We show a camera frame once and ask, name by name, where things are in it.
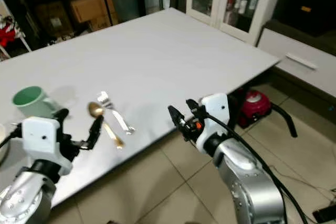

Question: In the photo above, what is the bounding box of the red cloth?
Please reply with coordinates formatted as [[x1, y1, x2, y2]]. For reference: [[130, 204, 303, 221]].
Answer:
[[0, 22, 23, 49]]

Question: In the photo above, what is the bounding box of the white wire rack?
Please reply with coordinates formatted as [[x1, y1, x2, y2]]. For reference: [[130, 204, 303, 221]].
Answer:
[[0, 0, 35, 59]]

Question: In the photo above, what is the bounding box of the black power adapter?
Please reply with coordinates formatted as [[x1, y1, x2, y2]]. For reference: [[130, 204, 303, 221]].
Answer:
[[312, 205, 336, 224]]

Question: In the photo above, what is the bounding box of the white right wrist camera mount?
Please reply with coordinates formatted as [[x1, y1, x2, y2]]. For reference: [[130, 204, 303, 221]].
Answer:
[[195, 92, 231, 150]]

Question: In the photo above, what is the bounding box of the white low drawer cabinet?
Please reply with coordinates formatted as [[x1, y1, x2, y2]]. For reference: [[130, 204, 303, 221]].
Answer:
[[257, 21, 336, 97]]

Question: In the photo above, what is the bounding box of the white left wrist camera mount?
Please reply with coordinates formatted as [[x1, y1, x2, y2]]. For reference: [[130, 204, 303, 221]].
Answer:
[[22, 116, 66, 175]]

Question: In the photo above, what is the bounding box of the dark brown cardboard box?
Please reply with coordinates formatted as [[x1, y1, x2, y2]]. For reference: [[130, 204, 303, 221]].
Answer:
[[34, 2, 72, 39]]

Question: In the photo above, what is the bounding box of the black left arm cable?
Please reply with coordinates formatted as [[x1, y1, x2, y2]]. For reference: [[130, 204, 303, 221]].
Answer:
[[0, 129, 26, 150]]

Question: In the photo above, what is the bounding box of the red vacuum cleaner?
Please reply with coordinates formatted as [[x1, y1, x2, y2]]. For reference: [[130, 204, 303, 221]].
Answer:
[[238, 90, 298, 139]]

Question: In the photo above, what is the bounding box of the light brown cardboard box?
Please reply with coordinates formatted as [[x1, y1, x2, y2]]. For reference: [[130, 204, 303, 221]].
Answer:
[[69, 0, 119, 31]]

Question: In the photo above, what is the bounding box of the green ceramic mug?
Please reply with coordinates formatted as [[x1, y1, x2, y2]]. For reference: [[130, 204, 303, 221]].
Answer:
[[13, 86, 57, 120]]

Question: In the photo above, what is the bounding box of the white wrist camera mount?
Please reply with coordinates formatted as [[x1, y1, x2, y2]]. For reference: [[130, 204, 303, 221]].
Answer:
[[22, 116, 66, 175], [195, 92, 231, 150]]

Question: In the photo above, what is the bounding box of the silver fork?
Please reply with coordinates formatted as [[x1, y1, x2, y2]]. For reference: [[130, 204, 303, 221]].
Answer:
[[97, 91, 136, 135]]

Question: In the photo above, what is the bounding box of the gold spoon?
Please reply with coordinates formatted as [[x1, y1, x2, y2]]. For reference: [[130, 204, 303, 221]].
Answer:
[[88, 101, 126, 150]]

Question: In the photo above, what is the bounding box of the thin floor cable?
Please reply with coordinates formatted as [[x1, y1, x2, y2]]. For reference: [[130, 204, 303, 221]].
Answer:
[[268, 164, 336, 199]]

